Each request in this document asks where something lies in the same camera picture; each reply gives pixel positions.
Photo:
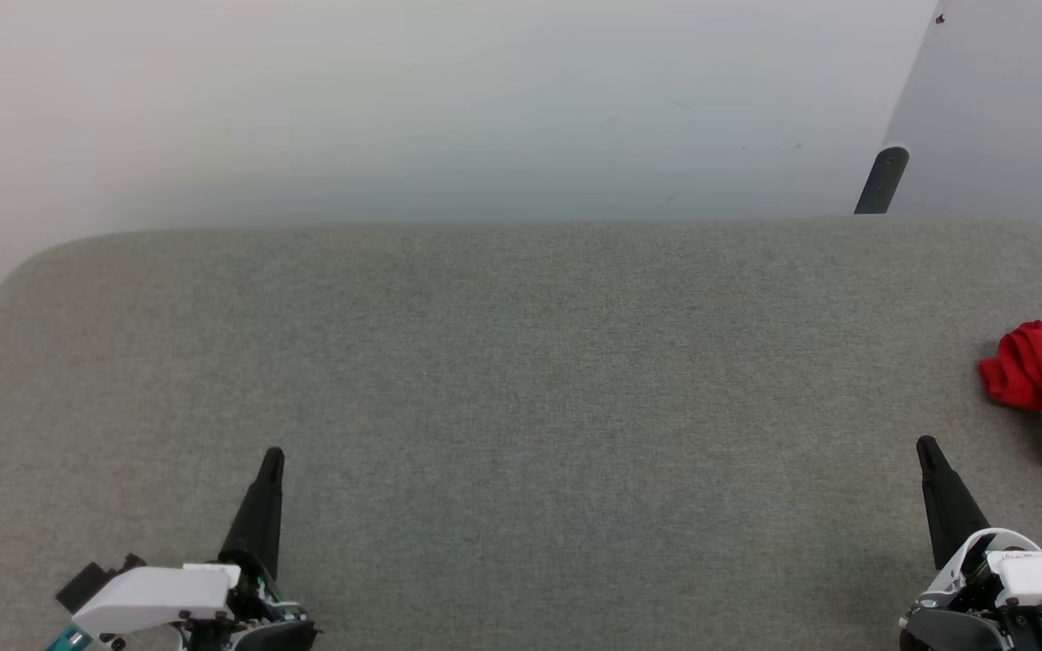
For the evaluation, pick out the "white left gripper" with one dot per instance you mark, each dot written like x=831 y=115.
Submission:
x=159 y=592

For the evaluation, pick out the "grey fabric sofa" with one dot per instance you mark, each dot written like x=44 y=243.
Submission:
x=521 y=407

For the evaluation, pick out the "light grey flat panel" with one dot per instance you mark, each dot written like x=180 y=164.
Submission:
x=1009 y=117

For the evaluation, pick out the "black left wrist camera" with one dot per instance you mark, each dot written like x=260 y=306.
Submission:
x=87 y=583

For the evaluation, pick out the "dark grey round post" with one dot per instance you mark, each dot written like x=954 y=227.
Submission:
x=881 y=181

